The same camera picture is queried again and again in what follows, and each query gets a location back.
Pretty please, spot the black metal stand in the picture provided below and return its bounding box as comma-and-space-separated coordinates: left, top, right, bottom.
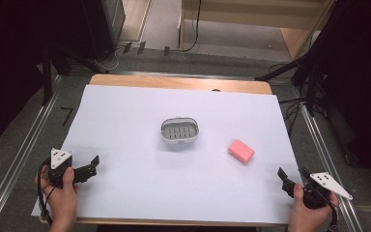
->
41, 43, 110, 106
254, 57, 324, 118

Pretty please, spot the black floor cable bundle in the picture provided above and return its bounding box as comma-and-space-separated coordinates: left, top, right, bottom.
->
277, 96, 307, 137

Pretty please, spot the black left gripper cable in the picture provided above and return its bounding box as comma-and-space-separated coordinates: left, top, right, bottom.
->
36, 157, 55, 226

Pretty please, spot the white paper sheet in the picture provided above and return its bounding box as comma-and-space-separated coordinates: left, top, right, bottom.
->
31, 84, 303, 225

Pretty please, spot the black curtain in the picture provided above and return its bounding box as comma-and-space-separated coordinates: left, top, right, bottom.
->
0, 0, 108, 157
302, 0, 371, 197

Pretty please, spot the pink soap bar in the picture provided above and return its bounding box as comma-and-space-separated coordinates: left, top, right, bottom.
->
227, 138, 256, 165

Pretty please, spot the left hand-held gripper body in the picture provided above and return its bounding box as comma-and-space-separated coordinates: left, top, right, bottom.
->
46, 147, 75, 189

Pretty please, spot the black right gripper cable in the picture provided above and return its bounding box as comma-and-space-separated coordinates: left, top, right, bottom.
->
314, 184, 340, 232

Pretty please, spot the black hanging cable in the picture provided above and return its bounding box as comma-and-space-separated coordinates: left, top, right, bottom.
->
179, 0, 203, 53

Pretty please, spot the metal floor rail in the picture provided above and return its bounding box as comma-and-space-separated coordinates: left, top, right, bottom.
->
297, 93, 365, 232
0, 74, 64, 232

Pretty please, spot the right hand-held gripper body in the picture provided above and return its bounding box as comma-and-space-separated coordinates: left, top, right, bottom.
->
298, 171, 355, 210

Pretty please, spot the white floor cable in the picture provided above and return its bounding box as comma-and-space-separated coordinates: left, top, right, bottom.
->
94, 44, 125, 73

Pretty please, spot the person's right hand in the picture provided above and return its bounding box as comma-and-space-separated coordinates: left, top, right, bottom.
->
287, 183, 340, 232

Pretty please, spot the person's left hand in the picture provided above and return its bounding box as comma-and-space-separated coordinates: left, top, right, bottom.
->
38, 164, 79, 232

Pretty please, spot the light wooden cabinet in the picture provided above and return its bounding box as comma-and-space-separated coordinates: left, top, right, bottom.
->
178, 0, 336, 62

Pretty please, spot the grey and white soap dish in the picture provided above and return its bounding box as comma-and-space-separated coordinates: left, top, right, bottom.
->
159, 116, 200, 145

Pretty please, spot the dark grey cabinet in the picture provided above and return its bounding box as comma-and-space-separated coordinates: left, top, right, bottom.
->
101, 0, 127, 54

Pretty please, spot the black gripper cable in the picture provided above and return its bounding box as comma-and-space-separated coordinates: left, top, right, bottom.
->
314, 184, 340, 232
36, 157, 55, 226

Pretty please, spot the black angled tape mark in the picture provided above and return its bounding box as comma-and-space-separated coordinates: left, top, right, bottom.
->
60, 106, 74, 127

